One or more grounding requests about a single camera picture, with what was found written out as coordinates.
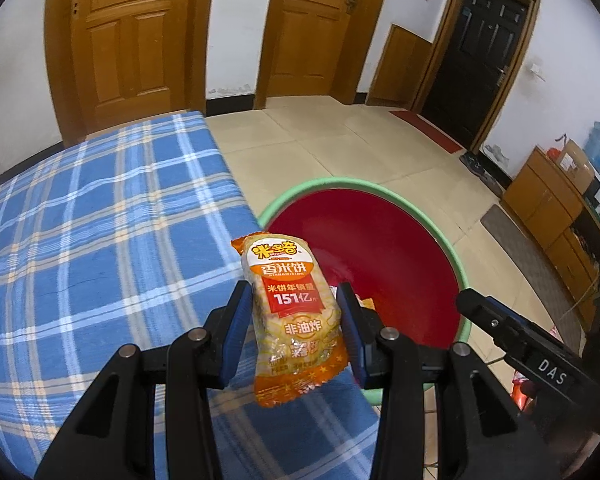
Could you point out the blue water bottle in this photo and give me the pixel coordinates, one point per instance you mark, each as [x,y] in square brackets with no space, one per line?
[592,146]

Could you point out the wooden door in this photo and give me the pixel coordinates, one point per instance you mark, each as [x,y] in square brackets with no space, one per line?
[315,48]
[110,62]

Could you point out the blue plaid tablecloth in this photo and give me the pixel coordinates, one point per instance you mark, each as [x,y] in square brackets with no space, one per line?
[126,240]

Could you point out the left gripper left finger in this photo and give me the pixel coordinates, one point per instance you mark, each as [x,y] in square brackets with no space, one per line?
[110,432]

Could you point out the grey floor mat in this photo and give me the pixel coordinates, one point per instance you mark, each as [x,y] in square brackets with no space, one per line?
[539,273]

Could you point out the cardboard box on cabinet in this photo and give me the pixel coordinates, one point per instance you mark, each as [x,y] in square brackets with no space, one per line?
[576,166]

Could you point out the small wooden wall cabinet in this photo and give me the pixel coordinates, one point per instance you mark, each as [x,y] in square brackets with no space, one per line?
[399,73]

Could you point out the wooden sideboard cabinet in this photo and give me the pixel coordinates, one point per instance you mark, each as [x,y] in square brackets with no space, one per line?
[547,205]

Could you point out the rice cracker snack packet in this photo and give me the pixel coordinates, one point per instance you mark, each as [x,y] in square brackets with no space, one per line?
[295,316]

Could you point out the red basin green rim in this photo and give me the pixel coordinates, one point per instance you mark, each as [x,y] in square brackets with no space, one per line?
[394,259]

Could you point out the middle wooden door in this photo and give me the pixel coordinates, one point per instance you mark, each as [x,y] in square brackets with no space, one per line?
[315,48]

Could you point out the left wooden door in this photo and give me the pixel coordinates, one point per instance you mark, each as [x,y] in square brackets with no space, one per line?
[110,62]

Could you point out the red doormat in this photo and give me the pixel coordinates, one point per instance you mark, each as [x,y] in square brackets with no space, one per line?
[430,131]

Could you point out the shoes by door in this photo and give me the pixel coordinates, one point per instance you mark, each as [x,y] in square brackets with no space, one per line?
[471,162]

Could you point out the orange object on floor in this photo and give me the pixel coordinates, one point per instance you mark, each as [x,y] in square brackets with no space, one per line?
[523,391]

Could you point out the dark entrance door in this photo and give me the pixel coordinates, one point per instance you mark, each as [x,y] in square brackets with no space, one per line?
[476,55]

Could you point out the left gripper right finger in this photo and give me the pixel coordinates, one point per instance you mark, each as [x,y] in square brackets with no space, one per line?
[481,432]

